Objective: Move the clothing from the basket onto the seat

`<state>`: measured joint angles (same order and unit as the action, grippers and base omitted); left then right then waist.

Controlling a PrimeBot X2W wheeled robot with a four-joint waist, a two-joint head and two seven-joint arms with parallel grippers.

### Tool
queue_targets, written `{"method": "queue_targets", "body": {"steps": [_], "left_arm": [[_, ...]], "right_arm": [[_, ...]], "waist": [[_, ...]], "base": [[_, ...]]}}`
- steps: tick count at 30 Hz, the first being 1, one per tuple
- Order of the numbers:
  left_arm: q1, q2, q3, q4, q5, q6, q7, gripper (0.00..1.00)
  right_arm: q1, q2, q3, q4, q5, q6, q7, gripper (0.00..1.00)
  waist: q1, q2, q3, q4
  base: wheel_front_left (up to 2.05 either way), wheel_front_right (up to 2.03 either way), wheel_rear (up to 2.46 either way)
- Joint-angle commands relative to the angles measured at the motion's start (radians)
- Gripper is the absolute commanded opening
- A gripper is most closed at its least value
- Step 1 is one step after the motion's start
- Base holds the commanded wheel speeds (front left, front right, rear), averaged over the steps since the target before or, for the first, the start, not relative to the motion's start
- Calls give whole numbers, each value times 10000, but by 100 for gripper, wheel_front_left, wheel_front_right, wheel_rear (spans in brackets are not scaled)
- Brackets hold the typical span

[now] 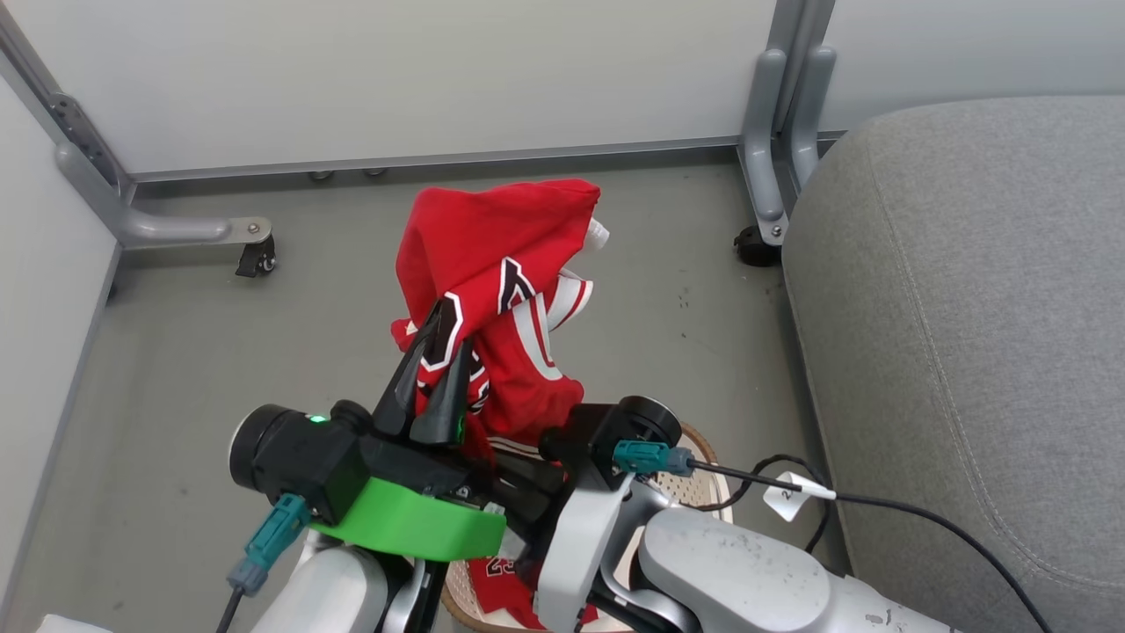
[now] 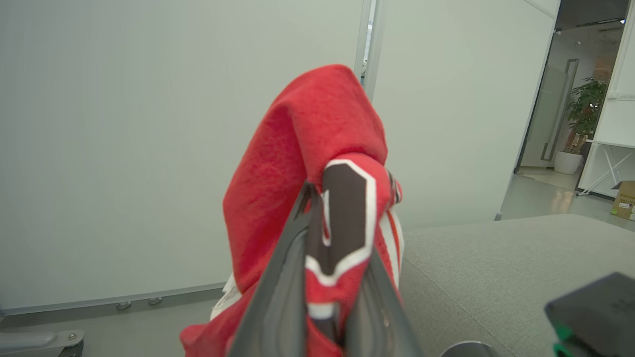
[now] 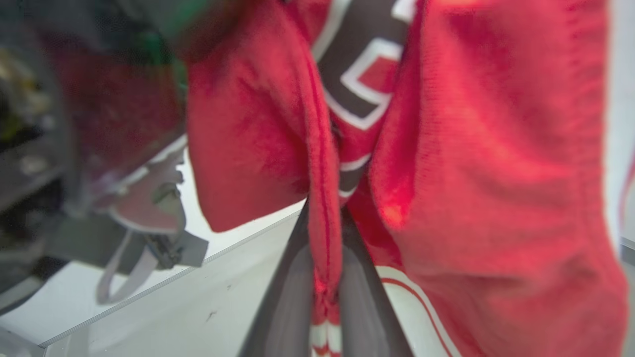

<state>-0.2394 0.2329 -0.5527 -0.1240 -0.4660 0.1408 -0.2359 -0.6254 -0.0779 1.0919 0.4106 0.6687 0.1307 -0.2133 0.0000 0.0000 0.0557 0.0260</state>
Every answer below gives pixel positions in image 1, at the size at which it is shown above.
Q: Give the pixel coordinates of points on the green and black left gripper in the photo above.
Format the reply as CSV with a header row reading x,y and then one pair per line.
x,y
413,523

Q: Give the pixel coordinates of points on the cream perforated laundry basket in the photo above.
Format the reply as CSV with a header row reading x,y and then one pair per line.
x,y
699,483

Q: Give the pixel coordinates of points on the black caster with silver hub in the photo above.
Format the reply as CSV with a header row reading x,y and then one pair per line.
x,y
257,259

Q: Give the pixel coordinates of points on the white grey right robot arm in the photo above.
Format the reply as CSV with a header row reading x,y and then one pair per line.
x,y
729,571

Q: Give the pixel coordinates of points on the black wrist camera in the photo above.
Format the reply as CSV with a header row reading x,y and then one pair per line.
x,y
299,457
606,431

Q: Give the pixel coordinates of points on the grey partition bottom rail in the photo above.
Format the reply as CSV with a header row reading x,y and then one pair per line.
x,y
439,160

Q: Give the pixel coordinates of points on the grey fabric sofa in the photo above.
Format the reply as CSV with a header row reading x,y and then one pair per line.
x,y
967,308

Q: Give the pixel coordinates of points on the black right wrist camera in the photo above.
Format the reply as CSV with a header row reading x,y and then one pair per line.
x,y
606,431

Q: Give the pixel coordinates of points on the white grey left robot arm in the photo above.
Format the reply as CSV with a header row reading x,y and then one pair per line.
x,y
325,589

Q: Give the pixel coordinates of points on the long grey partition foot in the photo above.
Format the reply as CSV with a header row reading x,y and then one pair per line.
x,y
167,230

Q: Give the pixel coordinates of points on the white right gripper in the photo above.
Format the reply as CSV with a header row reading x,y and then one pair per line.
x,y
571,563

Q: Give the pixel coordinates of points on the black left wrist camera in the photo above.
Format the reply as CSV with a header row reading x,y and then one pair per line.
x,y
299,457

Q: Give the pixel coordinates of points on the round black caster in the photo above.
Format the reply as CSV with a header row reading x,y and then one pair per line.
x,y
756,249

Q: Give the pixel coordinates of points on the upright grey partition foot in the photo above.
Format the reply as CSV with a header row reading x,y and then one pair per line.
x,y
763,132

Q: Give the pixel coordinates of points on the red basketball jersey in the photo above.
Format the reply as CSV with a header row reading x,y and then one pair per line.
x,y
492,229

